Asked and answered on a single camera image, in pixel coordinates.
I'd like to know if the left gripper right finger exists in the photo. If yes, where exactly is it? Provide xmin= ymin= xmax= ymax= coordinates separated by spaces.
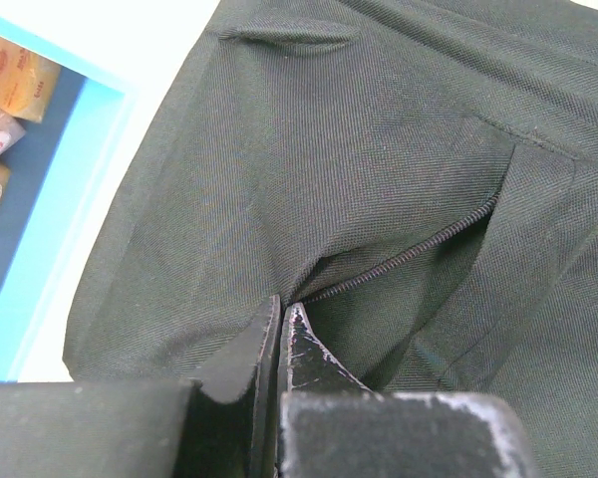
xmin=278 ymin=304 xmax=528 ymax=477

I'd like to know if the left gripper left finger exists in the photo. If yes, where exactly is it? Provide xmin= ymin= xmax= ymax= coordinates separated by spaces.
xmin=0 ymin=297 xmax=281 ymax=477

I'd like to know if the black student backpack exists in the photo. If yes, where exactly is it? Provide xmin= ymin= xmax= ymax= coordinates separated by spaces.
xmin=64 ymin=1 xmax=598 ymax=477

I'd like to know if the blue shelf unit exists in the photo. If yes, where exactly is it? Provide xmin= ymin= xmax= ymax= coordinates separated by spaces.
xmin=0 ymin=14 xmax=130 ymax=382

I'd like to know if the yellow cube box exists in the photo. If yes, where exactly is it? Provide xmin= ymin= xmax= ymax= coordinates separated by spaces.
xmin=0 ymin=37 xmax=62 ymax=123

